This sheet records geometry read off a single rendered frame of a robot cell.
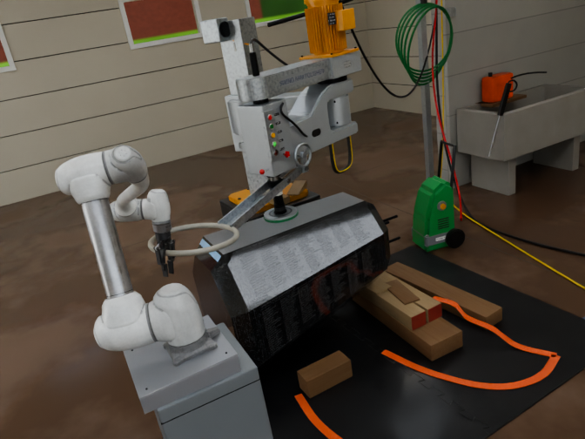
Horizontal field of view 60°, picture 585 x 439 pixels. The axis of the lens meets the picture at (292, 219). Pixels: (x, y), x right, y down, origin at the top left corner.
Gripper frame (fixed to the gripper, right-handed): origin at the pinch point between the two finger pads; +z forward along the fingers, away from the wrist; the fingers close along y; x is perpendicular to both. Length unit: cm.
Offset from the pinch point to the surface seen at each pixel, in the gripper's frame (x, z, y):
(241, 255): -18.1, 4.6, 39.5
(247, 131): -7, -60, 72
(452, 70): -62, -81, 366
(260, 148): -16, -50, 71
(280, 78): -27, -89, 81
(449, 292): -110, 59, 150
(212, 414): -64, 30, -52
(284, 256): -36, 9, 56
